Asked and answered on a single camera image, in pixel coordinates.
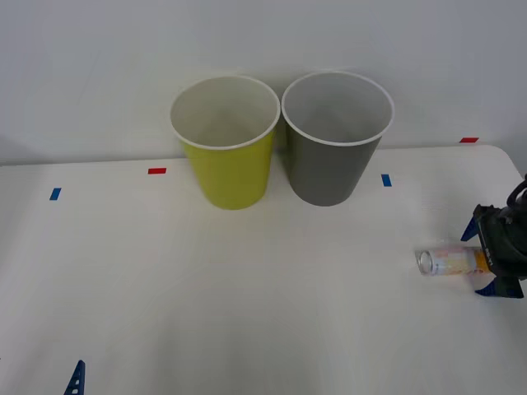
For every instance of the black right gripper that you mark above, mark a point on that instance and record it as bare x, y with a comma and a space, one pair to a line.
504, 247

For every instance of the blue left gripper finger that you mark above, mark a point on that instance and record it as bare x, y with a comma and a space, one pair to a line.
76, 380

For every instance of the orange and white drink can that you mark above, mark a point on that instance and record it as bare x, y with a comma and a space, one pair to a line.
449, 261

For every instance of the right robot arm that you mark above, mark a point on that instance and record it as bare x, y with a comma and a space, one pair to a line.
512, 197

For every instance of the grey plastic waste bin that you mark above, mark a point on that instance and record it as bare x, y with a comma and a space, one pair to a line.
329, 173

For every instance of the yellow-green plastic waste bin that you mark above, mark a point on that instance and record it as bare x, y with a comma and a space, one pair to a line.
230, 177

